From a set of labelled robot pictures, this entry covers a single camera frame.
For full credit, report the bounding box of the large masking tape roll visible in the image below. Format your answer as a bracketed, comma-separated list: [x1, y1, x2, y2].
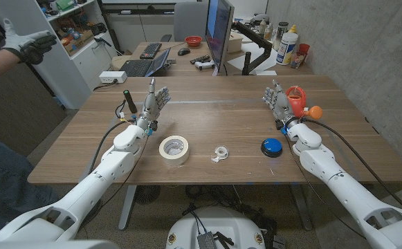
[158, 135, 190, 166]

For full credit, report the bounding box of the cardboard box on shelf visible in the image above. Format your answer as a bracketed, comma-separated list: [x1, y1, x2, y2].
[62, 29, 95, 57]

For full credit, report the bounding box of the wooden box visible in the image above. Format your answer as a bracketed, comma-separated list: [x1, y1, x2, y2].
[226, 31, 244, 54]

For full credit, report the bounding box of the blue push button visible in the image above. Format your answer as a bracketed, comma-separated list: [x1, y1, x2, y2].
[260, 138, 284, 158]

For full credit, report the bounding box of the white game controller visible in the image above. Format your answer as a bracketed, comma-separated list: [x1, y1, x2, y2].
[194, 59, 216, 71]

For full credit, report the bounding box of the black keyboard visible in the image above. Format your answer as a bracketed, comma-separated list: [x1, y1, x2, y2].
[139, 42, 163, 60]

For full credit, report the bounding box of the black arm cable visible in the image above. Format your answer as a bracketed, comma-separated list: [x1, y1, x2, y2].
[302, 118, 402, 212]
[88, 99, 143, 174]

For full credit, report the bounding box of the red bowl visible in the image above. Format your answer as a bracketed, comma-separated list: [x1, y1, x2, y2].
[184, 35, 203, 48]

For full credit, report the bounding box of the white paper sheet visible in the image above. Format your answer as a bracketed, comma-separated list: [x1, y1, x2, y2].
[226, 41, 280, 74]

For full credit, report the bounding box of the orange watering can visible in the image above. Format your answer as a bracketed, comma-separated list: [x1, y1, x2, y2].
[285, 85, 324, 120]

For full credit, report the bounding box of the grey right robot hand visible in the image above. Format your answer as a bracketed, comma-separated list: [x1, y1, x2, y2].
[262, 79, 302, 129]

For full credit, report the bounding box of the small clear tape dispenser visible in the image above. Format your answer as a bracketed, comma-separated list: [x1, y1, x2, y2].
[211, 145, 229, 163]

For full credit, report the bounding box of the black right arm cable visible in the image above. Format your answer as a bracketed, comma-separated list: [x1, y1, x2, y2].
[302, 118, 402, 212]

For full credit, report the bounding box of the black remote control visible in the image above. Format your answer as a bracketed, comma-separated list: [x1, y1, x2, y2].
[190, 54, 211, 65]

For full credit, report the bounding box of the white wipes canister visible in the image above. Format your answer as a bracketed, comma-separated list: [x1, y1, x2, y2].
[275, 32, 299, 66]

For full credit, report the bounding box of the grey office chair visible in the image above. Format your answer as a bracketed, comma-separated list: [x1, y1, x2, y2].
[160, 1, 210, 43]

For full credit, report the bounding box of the white power strip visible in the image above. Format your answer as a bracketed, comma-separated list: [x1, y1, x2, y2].
[98, 71, 128, 84]

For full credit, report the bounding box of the open laptop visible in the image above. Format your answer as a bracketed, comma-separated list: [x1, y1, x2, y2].
[119, 47, 172, 77]

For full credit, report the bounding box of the computer monitor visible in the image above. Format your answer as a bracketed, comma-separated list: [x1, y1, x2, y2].
[204, 0, 235, 73]

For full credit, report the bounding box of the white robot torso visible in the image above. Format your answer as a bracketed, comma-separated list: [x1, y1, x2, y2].
[165, 206, 266, 249]

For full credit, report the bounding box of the white shelving unit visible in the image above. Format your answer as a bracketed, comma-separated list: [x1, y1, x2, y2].
[0, 0, 118, 110]

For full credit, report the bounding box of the person's gloved hand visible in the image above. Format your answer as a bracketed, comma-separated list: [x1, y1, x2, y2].
[0, 17, 58, 66]

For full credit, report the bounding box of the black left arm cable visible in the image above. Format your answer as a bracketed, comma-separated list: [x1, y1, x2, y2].
[88, 99, 143, 174]

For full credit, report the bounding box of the person's blue jeans leg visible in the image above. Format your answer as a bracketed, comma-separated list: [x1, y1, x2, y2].
[0, 119, 62, 238]

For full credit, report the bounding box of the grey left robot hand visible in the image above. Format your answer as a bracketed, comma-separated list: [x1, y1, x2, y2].
[136, 77, 172, 132]

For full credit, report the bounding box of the clear glass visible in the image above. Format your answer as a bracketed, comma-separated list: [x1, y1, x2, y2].
[289, 51, 306, 69]

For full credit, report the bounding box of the dark lidded jar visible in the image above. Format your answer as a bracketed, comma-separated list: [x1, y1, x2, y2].
[272, 21, 289, 52]

